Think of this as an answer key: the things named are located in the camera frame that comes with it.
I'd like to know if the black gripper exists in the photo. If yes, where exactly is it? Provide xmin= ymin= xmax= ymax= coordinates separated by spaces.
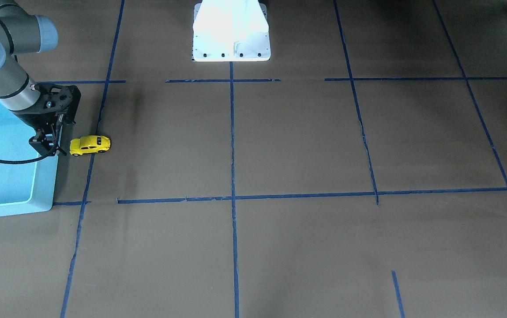
xmin=15 ymin=107 xmax=68 ymax=157

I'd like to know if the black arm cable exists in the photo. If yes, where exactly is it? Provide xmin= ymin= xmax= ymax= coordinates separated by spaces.
xmin=0 ymin=84 xmax=64 ymax=165

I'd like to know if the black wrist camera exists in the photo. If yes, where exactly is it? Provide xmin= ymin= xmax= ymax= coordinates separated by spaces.
xmin=32 ymin=84 xmax=82 ymax=125

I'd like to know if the yellow beetle toy car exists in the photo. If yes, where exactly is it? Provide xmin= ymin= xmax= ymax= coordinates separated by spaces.
xmin=69 ymin=135 xmax=111 ymax=156

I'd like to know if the teal plastic bin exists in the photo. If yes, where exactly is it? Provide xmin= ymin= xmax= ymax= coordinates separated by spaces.
xmin=0 ymin=103 xmax=58 ymax=216

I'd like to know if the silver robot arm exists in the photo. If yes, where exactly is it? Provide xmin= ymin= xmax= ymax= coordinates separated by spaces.
xmin=0 ymin=0 xmax=77 ymax=158

